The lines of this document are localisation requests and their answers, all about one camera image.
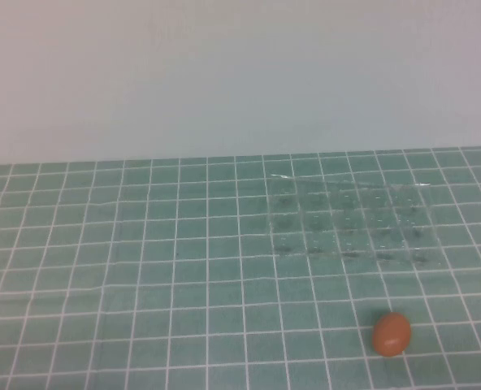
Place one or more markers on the orange ball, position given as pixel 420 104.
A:
pixel 391 334

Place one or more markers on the clear plastic egg tray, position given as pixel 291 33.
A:
pixel 346 219

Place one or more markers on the green white checkered tablecloth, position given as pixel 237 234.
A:
pixel 143 284

